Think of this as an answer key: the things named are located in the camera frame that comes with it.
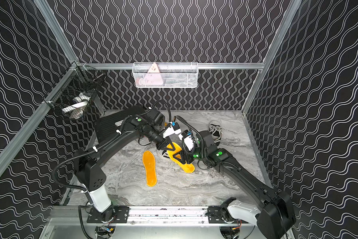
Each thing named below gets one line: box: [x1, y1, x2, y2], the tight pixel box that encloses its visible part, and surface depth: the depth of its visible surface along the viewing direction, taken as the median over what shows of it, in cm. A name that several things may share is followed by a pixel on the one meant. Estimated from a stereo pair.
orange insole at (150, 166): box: [142, 150, 158, 187], surface depth 92 cm
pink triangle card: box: [144, 61, 163, 78], surface depth 91 cm
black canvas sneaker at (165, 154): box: [162, 149, 171, 159], surface depth 94 cm
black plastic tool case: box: [94, 105, 145, 144], surface depth 105 cm
